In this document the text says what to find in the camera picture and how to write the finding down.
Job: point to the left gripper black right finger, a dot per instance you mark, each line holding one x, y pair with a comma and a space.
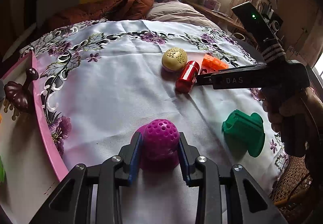
187, 155

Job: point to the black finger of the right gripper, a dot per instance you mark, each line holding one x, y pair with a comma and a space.
204, 79

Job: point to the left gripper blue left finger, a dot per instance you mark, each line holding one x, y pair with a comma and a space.
135, 156

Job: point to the magenta perforated ball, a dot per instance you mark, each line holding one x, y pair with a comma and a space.
159, 146

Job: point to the yellow carved egg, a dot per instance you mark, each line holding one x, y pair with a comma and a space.
174, 59

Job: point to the person's right hand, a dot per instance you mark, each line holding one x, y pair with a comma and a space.
297, 119

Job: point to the orange block toy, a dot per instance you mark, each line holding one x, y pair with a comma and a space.
212, 64

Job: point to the red cylinder toy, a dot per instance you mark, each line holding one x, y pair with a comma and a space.
186, 80

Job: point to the green plastic holder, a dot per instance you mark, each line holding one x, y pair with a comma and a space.
246, 129

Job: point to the wooden side shelf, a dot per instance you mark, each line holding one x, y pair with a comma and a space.
224, 22

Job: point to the mauve striped pillow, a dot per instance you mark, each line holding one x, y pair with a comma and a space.
176, 11

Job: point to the white floral embroidered tablecloth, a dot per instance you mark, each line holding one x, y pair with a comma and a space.
100, 81

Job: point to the purple box on shelf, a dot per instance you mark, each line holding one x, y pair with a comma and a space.
211, 4

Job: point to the pink shallow cardboard box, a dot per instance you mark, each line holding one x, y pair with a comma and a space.
33, 167

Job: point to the rust brown quilted jacket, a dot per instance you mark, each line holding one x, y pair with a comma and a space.
113, 10

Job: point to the wicker chair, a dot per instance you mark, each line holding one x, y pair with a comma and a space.
295, 194

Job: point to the dark brown mushroom figure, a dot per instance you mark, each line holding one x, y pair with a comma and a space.
19, 95

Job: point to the camera box with green led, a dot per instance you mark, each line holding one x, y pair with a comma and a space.
254, 23

